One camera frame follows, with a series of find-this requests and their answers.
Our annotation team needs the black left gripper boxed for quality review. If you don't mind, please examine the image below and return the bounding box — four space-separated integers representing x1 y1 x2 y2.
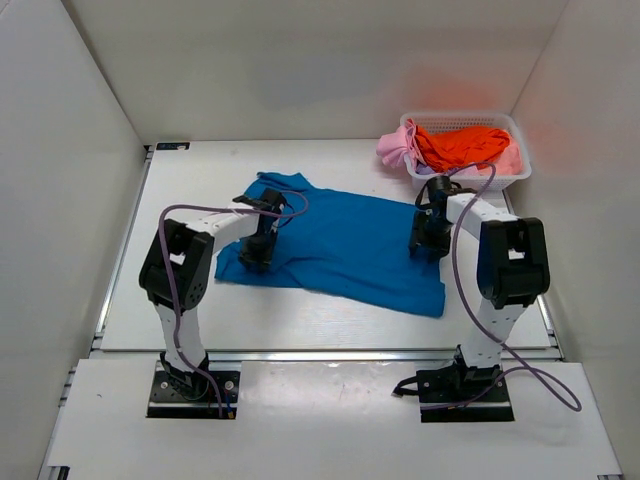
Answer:
236 229 278 273

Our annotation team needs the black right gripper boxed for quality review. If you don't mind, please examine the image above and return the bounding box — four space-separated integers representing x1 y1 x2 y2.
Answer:
409 212 453 262

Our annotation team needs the blue t shirt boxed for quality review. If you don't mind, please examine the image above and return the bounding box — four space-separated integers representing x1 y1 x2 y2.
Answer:
215 172 446 318

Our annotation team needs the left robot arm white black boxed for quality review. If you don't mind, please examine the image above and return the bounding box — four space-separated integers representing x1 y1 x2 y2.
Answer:
139 188 288 402

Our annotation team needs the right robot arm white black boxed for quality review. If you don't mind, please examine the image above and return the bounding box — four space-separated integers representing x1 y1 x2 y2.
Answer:
408 175 550 401

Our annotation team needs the lavender t shirt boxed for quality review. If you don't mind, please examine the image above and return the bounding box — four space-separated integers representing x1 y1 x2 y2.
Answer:
416 163 437 176

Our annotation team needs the orange t shirt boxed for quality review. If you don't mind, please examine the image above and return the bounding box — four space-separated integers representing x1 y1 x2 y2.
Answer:
414 125 511 173

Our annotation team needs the light pink t shirt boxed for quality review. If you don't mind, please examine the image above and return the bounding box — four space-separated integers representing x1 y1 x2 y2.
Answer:
449 144 523 176

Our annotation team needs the white plastic laundry basket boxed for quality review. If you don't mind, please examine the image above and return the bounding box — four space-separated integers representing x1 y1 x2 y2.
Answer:
400 110 532 191

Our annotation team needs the black label sticker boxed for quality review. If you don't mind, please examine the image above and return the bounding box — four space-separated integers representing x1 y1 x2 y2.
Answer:
155 142 191 151

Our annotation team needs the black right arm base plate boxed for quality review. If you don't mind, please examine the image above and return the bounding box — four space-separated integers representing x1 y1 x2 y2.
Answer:
392 359 515 423

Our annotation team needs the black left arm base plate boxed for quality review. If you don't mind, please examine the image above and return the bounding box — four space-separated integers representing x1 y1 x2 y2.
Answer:
146 352 241 420

